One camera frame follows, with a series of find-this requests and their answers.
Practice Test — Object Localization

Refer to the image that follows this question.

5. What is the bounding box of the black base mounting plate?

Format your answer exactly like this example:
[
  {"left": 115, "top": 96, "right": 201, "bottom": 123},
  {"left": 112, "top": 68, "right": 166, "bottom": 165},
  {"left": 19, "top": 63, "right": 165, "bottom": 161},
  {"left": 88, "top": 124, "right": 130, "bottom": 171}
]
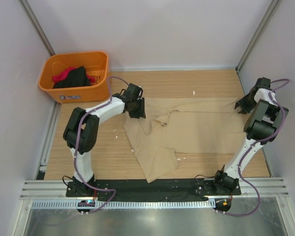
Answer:
[{"left": 65, "top": 178, "right": 242, "bottom": 203}]

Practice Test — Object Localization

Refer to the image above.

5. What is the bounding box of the white slotted cable duct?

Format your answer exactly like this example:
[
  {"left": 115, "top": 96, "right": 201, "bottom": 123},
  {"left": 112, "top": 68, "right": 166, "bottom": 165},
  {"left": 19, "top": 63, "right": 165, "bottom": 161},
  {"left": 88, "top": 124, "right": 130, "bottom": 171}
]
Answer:
[{"left": 31, "top": 199, "right": 216, "bottom": 210}]

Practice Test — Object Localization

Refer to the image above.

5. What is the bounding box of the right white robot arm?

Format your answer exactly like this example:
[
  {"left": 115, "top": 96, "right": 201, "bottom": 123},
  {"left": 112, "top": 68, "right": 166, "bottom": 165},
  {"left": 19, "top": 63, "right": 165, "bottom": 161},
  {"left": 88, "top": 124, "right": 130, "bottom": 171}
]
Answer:
[{"left": 211, "top": 77, "right": 290, "bottom": 195}]

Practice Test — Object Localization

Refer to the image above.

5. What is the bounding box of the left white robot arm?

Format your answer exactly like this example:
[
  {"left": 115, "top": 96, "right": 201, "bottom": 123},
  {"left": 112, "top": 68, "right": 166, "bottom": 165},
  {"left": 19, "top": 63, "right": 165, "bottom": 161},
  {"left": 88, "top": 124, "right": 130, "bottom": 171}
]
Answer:
[{"left": 63, "top": 83, "right": 146, "bottom": 197}]

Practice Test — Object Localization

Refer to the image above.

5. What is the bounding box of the black t shirt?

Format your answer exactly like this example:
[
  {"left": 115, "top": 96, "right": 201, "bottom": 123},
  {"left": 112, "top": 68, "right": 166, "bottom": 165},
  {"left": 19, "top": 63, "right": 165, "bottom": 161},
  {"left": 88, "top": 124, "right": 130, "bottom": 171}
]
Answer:
[{"left": 51, "top": 66, "right": 92, "bottom": 89}]

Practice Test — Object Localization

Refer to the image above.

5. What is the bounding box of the orange plastic basket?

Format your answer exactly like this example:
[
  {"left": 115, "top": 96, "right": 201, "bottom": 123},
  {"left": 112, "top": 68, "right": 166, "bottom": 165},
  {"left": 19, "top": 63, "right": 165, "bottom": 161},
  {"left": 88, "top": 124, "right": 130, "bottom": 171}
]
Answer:
[{"left": 38, "top": 51, "right": 111, "bottom": 103}]

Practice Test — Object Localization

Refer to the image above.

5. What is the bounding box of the beige t shirt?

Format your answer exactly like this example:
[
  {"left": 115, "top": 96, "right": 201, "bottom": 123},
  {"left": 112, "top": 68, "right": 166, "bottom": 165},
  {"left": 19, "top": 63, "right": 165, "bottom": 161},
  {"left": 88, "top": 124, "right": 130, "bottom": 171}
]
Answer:
[{"left": 124, "top": 97, "right": 246, "bottom": 183}]

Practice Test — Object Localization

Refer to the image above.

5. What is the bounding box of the red t shirt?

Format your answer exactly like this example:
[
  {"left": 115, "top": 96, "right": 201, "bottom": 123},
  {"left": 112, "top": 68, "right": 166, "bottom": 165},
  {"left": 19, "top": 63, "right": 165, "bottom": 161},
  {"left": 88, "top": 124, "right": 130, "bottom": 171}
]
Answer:
[{"left": 51, "top": 68, "right": 96, "bottom": 86}]

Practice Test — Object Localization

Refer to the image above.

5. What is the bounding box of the aluminium frame rail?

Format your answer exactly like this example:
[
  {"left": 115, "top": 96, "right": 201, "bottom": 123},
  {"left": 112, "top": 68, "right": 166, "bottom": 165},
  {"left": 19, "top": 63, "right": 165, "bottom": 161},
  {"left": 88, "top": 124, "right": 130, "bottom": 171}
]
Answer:
[{"left": 20, "top": 177, "right": 289, "bottom": 200}]

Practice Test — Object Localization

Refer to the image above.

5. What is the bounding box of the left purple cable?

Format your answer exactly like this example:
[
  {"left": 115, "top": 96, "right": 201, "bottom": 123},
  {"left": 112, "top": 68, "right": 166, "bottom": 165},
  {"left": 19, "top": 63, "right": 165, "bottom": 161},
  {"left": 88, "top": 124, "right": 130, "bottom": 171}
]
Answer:
[{"left": 73, "top": 76, "right": 117, "bottom": 214}]

